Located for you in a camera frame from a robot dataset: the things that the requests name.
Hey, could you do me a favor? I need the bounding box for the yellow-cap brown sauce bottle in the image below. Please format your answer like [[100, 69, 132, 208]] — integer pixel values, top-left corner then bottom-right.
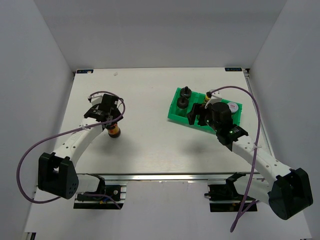
[[203, 91, 212, 104]]

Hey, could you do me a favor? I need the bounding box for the glass shaker black knob lid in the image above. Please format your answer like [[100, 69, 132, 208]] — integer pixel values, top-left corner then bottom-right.
[[179, 86, 192, 99]]

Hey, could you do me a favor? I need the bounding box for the red-lid sauce jar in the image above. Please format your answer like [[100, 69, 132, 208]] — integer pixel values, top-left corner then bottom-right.
[[106, 123, 121, 138]]

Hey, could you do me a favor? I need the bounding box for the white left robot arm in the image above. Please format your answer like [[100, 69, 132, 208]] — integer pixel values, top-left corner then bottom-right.
[[37, 92, 123, 200]]

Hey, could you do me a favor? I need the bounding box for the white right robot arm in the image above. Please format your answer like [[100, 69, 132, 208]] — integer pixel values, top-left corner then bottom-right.
[[187, 102, 313, 220]]

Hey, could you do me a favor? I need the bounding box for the green three-compartment bin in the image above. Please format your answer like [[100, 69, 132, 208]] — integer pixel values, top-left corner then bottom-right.
[[167, 87, 243, 133]]

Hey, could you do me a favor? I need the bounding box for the blue right corner label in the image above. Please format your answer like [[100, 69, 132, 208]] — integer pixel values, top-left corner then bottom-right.
[[224, 67, 243, 72]]

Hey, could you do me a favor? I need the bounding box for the blue corner label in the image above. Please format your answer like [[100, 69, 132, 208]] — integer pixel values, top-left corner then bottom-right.
[[76, 69, 94, 74], [224, 67, 243, 72]]

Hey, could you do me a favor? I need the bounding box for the blue left corner label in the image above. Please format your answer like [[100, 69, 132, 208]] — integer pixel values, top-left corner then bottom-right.
[[76, 69, 94, 74]]

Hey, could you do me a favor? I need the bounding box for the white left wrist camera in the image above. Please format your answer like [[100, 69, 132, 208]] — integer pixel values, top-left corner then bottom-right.
[[87, 93, 104, 106]]

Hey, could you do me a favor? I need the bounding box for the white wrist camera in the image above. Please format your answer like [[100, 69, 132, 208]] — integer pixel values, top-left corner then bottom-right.
[[204, 89, 222, 109], [87, 93, 104, 106]]

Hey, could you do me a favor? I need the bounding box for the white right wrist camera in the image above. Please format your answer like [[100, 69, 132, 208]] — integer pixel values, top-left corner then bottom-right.
[[204, 89, 222, 109]]

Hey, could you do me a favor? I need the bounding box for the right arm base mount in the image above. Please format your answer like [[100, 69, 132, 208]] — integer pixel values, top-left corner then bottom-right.
[[204, 172, 249, 213]]

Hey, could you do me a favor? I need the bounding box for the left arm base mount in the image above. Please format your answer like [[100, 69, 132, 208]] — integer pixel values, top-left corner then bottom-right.
[[73, 174, 127, 210]]

